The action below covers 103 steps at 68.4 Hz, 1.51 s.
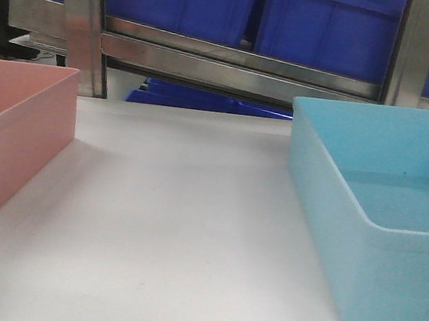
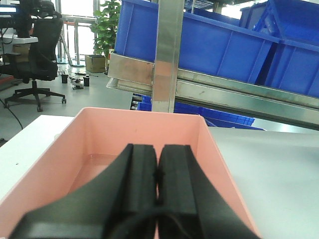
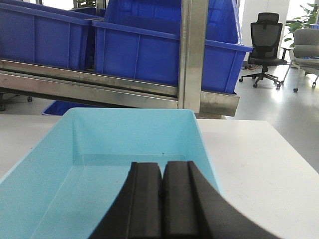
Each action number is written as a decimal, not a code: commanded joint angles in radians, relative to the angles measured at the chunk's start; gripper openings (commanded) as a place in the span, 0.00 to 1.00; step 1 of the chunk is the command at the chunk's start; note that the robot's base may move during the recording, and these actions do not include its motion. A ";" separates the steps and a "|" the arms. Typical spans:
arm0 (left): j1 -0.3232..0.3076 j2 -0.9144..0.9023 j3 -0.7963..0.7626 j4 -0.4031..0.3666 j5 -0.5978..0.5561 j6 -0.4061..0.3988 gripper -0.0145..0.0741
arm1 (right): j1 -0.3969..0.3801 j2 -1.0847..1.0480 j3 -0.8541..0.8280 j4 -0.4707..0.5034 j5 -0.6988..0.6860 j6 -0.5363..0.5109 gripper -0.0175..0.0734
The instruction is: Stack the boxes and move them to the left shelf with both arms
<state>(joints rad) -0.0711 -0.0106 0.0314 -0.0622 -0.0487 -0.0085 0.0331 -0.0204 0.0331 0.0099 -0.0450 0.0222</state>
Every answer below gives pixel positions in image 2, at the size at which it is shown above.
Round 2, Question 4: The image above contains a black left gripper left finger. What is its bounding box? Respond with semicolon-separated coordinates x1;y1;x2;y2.
10;144;157;239

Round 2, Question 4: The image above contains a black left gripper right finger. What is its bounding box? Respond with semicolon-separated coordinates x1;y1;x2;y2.
159;145;257;239

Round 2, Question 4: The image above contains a pink plastic box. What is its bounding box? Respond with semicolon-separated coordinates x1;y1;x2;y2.
0;108;259;238

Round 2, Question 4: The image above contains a blue bin lower shelf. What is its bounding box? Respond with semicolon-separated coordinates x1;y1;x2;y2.
131;94;264;130

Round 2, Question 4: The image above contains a stainless steel shelf rack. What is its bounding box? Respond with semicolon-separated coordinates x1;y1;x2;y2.
108;0;319;129

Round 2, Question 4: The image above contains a cardboard box on floor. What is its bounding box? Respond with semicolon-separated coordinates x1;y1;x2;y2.
85;55;105;73

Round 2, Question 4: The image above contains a black office chair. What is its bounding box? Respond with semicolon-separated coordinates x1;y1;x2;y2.
0;10;67;112

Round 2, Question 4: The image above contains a blue bin upper left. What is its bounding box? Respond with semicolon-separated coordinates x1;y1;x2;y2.
115;0;279;84

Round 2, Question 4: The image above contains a blue bin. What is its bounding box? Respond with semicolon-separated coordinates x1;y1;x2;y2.
115;0;279;84
239;0;319;97

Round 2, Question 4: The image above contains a green potted plant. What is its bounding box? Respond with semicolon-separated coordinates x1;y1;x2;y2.
90;0;122;56

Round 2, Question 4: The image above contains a blue bin upper right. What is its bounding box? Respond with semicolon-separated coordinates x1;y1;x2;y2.
239;0;319;97

